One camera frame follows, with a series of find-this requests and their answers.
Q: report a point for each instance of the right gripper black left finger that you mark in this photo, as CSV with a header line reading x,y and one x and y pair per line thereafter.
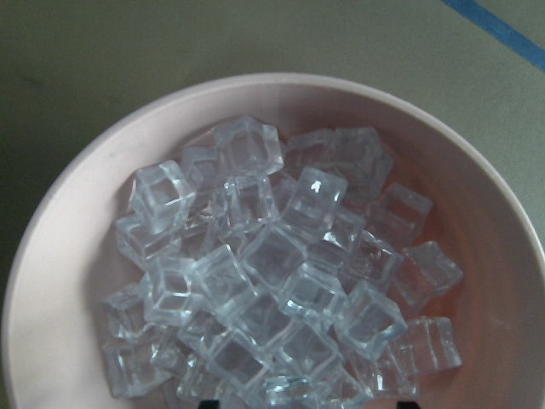
x,y
209,404

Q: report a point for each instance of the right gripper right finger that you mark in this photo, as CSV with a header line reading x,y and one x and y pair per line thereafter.
x,y
407,404

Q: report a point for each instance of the pink bowl with ice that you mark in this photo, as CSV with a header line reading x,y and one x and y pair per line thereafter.
x,y
67,260

